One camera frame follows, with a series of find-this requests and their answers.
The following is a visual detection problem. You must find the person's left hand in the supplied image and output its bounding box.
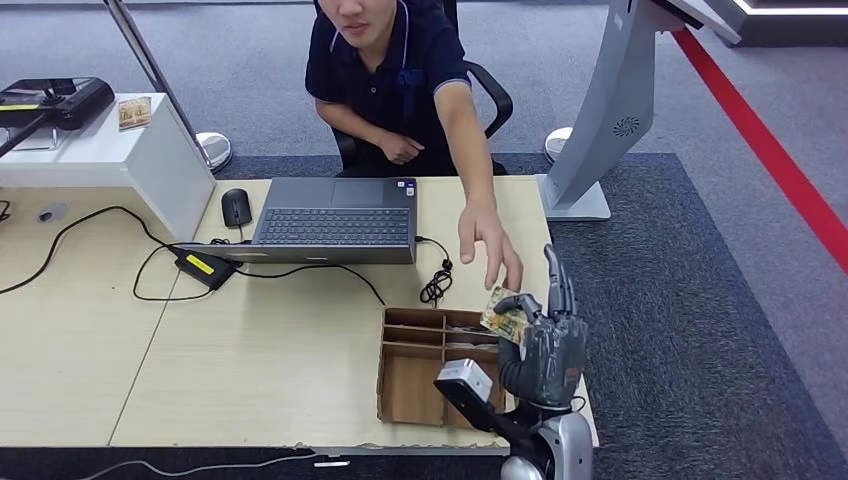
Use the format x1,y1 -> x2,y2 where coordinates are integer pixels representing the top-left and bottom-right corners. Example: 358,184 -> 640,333
457,198 -> 525,293

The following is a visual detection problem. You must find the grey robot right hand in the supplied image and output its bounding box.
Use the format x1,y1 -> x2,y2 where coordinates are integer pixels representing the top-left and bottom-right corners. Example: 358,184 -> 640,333
493,243 -> 590,412

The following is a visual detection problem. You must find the person's right hand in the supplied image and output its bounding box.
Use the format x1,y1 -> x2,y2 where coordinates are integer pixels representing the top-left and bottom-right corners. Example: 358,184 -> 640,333
376,131 -> 427,167

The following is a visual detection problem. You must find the wooden compartment organizer box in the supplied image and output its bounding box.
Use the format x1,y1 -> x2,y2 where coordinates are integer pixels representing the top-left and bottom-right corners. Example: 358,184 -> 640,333
376,306 -> 513,432

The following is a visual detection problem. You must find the person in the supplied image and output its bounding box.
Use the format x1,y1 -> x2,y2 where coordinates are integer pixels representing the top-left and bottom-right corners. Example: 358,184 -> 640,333
304,0 -> 525,293

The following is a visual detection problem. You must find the black card reader device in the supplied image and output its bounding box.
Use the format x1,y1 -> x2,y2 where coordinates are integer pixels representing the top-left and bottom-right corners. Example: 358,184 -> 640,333
0,77 -> 117,132

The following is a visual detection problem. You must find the grey laptop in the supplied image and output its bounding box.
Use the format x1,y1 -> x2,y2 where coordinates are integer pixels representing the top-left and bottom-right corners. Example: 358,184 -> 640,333
178,176 -> 419,266

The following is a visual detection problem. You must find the black office chair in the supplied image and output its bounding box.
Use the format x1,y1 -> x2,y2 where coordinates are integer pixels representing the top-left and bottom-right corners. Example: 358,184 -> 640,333
331,0 -> 515,177

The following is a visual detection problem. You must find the round chrome base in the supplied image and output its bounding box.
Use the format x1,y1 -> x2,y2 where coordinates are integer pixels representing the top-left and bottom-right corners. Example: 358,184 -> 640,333
544,127 -> 574,165

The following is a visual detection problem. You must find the black computer mouse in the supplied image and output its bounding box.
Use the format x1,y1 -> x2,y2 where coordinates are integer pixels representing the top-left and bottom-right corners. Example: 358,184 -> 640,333
220,188 -> 254,229

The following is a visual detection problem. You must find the grey kiosk stand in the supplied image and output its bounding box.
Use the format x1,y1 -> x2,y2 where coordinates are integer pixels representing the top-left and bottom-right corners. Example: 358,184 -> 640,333
535,0 -> 743,222

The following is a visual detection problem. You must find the stanchion pole with chrome base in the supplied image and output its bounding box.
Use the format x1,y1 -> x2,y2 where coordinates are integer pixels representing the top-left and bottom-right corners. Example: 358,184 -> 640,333
102,0 -> 234,175

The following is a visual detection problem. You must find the black power adapter yellow label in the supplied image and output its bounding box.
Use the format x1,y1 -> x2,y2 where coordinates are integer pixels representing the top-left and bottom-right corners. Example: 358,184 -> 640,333
174,248 -> 237,291

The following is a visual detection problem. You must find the white cabinet box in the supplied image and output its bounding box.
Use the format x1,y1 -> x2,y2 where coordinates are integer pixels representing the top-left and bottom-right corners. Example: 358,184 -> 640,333
0,92 -> 217,243

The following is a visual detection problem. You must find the clear acrylic stand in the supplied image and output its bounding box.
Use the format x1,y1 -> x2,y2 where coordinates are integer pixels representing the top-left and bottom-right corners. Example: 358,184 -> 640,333
9,127 -> 68,154

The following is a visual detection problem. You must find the white lit platform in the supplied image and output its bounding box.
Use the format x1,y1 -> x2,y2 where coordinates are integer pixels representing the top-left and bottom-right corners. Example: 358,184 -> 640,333
705,0 -> 848,49

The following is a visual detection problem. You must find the coiled black cable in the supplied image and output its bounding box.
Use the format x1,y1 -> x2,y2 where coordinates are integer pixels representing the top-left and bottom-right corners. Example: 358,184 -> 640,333
413,236 -> 455,308

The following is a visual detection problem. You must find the thin black cable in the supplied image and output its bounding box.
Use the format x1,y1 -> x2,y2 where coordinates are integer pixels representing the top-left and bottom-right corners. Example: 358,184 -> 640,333
231,264 -> 389,309

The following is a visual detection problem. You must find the looped black cable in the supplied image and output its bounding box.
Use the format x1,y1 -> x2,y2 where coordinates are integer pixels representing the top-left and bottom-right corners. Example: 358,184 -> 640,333
132,245 -> 217,303

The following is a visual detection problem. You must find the long black power cable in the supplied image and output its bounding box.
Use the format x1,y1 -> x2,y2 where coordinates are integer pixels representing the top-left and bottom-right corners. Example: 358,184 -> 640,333
0,205 -> 183,296

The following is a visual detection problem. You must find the white cable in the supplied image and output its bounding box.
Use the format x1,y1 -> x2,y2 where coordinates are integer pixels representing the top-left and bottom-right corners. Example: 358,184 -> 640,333
79,452 -> 319,480

